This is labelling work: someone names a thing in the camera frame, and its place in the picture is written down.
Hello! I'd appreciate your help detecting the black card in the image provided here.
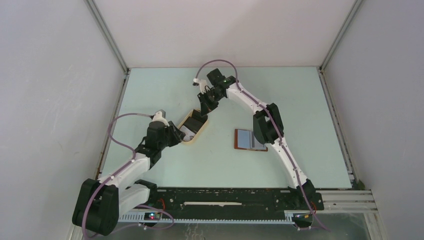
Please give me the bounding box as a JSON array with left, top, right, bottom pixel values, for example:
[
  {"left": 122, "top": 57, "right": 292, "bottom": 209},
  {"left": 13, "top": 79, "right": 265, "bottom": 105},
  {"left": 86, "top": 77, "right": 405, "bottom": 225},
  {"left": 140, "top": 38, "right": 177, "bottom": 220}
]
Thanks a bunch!
[{"left": 182, "top": 109, "right": 208, "bottom": 134}]

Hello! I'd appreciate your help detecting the brown leather card holder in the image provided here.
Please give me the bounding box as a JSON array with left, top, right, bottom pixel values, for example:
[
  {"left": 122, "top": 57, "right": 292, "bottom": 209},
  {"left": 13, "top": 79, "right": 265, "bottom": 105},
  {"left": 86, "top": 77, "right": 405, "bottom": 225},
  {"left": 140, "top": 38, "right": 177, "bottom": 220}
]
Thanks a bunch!
[{"left": 233, "top": 129, "right": 268, "bottom": 152}]

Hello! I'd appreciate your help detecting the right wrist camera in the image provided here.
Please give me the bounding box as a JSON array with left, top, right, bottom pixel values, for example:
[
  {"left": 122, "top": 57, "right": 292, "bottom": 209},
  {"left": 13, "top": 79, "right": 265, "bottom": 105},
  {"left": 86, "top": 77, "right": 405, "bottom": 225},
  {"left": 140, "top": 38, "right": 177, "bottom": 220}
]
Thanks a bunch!
[{"left": 193, "top": 78, "right": 208, "bottom": 94}]

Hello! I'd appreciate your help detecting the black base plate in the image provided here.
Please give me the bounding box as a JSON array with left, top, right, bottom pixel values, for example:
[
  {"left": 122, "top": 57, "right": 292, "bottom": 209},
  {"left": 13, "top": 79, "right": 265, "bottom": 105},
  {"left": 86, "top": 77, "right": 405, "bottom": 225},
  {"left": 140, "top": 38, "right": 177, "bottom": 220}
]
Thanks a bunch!
[{"left": 148, "top": 187, "right": 325, "bottom": 220}]

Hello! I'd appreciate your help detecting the aluminium frame rail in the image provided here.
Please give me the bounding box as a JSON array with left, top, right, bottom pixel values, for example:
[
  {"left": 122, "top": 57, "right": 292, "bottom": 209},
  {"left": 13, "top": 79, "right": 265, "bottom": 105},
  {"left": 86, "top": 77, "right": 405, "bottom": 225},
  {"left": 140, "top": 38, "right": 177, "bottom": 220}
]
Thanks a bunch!
[{"left": 317, "top": 190, "right": 377, "bottom": 213}]

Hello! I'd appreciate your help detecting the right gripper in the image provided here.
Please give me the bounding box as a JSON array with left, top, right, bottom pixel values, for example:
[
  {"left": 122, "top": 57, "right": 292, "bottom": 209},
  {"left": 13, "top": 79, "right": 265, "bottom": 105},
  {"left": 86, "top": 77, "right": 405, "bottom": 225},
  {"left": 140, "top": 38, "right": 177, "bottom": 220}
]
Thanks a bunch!
[{"left": 197, "top": 89, "right": 224, "bottom": 117}]

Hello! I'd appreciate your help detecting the white cable duct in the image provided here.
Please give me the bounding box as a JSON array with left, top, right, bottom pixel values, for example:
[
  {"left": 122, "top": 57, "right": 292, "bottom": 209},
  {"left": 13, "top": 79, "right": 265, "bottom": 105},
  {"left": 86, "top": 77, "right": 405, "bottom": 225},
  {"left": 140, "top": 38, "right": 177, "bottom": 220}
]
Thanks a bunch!
[{"left": 118, "top": 211, "right": 313, "bottom": 226}]

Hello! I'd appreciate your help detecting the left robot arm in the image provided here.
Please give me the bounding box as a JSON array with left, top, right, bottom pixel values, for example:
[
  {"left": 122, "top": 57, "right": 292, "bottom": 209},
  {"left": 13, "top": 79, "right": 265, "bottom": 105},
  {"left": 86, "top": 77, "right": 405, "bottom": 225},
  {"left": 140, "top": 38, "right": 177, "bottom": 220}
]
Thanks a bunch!
[{"left": 72, "top": 120, "right": 186, "bottom": 239}]

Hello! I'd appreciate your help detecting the silver VIP card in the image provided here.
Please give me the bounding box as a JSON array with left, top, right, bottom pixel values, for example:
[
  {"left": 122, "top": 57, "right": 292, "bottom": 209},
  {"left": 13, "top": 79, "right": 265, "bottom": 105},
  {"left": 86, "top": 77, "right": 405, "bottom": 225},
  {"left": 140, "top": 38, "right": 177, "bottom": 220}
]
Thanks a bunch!
[{"left": 183, "top": 132, "right": 196, "bottom": 142}]

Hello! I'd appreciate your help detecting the beige card tray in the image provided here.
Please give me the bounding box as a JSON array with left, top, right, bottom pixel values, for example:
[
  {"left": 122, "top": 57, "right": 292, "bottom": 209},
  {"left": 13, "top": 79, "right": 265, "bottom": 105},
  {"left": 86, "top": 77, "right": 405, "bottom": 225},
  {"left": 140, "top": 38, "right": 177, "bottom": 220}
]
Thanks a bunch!
[{"left": 177, "top": 108, "right": 209, "bottom": 145}]

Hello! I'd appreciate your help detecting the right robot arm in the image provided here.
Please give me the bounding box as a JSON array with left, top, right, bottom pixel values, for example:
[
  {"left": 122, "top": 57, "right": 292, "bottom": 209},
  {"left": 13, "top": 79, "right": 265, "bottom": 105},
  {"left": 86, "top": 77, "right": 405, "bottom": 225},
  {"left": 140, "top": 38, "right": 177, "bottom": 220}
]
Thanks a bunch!
[{"left": 193, "top": 68, "right": 316, "bottom": 209}]

